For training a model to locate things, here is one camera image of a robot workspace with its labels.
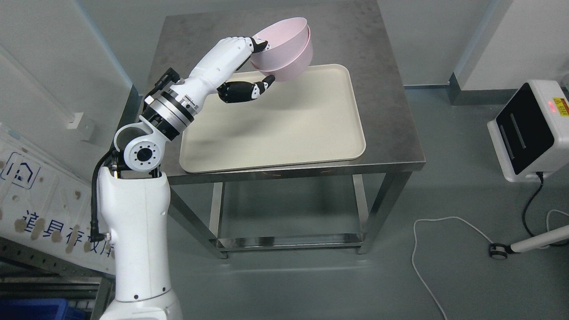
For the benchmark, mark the blue bin bottom left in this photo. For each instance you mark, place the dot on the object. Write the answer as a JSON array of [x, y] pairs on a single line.
[[39, 309]]

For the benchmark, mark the pink bowl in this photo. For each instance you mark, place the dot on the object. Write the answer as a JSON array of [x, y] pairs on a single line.
[[293, 64], [286, 39]]

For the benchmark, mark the metal shelf rack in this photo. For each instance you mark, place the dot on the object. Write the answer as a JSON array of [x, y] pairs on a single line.
[[27, 273]]

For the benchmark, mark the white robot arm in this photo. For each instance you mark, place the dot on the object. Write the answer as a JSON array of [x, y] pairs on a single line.
[[130, 201]]

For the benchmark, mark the white stand leg with caster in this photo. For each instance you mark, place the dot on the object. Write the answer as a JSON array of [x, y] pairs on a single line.
[[501, 251]]

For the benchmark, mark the white wall socket box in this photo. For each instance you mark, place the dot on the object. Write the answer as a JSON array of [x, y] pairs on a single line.
[[81, 126]]

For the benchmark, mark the white sign board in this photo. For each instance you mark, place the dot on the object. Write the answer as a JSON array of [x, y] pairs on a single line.
[[46, 207]]

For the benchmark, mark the beige plastic tray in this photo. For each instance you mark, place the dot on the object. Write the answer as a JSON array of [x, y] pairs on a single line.
[[311, 119]]

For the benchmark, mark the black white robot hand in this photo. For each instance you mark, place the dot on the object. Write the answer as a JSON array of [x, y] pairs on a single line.
[[211, 75]]

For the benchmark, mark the stainless steel table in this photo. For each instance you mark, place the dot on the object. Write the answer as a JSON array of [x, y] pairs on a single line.
[[350, 33]]

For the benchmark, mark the white black appliance box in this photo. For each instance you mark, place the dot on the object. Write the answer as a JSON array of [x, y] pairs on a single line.
[[530, 135]]

